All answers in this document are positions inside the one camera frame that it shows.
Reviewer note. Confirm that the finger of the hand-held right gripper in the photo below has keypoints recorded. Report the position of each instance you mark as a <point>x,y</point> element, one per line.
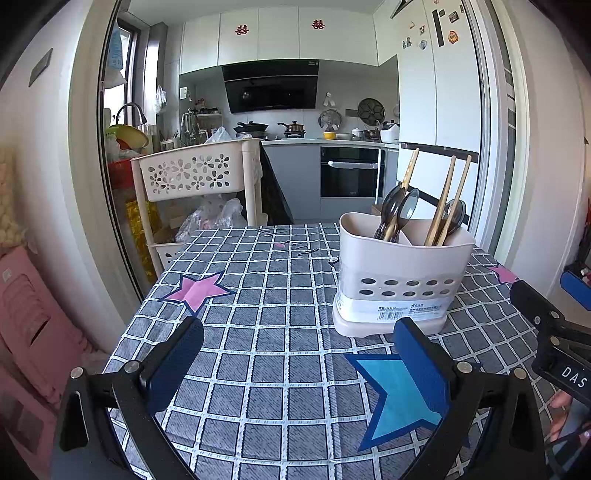
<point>538,304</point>
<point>577,288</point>

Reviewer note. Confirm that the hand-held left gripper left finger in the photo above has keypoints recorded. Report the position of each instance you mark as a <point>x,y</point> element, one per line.
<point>178,360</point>

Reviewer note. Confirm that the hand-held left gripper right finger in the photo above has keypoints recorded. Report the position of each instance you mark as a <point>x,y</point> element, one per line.
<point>422,364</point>

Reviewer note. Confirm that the beige plastic utensil holder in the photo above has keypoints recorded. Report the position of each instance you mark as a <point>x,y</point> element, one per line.
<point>392,263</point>

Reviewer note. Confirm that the person's right hand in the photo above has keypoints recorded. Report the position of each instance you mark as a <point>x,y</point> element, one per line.
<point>565,415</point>

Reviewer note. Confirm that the grey checked tablecloth with stars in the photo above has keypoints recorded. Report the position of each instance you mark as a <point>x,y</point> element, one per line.
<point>277,323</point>

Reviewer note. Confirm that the yellow oil bottle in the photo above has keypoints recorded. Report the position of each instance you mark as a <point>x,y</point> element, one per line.
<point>141,240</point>

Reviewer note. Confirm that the pink plastic stool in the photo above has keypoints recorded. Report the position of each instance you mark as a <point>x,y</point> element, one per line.
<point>41,314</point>
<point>23,424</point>

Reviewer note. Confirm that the beige plastic storage trolley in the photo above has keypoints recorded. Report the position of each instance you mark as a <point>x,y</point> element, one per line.
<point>184,173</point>

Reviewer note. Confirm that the red plastic basin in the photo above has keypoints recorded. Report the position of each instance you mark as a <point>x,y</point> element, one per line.
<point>121,173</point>

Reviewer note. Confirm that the black built-in oven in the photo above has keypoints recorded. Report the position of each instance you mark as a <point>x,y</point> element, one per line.
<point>351,175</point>

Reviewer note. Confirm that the grey base cabinet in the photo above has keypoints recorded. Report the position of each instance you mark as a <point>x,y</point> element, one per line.
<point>295,184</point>

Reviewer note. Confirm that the white plastic bag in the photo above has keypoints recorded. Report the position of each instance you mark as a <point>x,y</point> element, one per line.
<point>218,136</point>

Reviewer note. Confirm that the white rice cooker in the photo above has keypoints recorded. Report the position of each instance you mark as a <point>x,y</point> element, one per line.
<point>389,132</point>

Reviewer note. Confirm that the yellow green bowl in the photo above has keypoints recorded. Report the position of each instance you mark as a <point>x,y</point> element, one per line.
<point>128,137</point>

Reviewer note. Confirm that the bag of white balls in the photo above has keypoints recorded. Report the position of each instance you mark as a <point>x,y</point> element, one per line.
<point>9,198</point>

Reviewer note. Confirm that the white refrigerator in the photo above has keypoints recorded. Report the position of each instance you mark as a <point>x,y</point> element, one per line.
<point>438,92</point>

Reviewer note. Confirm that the steel pots on counter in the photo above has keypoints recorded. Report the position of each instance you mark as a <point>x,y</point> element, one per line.
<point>364,134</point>

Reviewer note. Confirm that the black wok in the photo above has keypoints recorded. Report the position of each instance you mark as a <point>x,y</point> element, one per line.
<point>250,128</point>

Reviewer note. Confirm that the round dark steamer rack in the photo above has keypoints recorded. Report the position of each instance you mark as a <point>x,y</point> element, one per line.
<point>371,110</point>

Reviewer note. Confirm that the kitchen faucet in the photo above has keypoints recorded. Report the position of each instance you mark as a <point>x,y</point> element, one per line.
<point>131,108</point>

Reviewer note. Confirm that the cooking pot with lid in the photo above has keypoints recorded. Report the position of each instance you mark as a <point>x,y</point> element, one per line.
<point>292,130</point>

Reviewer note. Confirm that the hanging clear plastic bag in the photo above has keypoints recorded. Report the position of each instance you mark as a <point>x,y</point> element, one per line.
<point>160,100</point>

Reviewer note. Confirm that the round metal strainer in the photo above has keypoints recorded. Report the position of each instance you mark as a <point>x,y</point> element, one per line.
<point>330,121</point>

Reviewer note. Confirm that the group of fridge magnets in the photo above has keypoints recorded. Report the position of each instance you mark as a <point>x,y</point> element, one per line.
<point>452,36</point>

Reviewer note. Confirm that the black range hood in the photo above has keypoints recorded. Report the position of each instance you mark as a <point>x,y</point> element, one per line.
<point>270,90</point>

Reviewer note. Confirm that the hanging blue plastic bag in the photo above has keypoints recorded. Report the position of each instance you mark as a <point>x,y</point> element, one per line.
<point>116,57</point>

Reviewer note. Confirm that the red paper decoration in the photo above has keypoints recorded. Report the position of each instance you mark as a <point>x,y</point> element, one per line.
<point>241,30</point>
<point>317,24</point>

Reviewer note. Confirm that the metal wall hook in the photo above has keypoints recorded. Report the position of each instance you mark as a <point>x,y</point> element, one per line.
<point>328,100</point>

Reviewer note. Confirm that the grey wall switch panel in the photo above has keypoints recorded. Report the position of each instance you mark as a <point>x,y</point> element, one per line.
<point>40,68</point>

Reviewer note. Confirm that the white wall cabinets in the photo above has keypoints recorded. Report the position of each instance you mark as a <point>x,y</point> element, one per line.
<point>277,41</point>

